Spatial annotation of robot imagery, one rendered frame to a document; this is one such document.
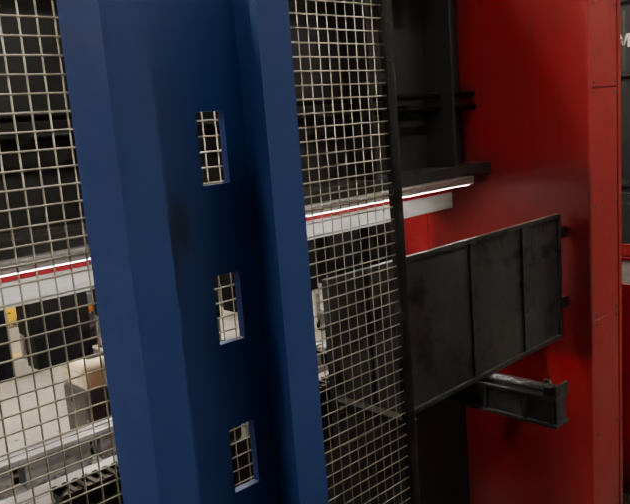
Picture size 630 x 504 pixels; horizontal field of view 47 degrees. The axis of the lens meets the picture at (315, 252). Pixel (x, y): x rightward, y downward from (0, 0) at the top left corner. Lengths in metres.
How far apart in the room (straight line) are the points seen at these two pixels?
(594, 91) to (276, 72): 2.46
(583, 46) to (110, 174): 2.47
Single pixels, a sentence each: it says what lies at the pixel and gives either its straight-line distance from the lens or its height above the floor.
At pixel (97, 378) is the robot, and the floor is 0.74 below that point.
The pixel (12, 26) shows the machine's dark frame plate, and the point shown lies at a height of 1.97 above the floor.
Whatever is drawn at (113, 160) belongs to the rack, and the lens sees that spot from 0.19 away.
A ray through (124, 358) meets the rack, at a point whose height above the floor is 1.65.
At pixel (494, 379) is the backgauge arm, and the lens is 2.45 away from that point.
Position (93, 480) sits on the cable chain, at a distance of 1.59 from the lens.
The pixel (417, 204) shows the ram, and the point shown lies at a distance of 2.74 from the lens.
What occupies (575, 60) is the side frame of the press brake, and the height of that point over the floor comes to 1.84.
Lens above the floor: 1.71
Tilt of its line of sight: 10 degrees down
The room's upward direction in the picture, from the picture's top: 5 degrees counter-clockwise
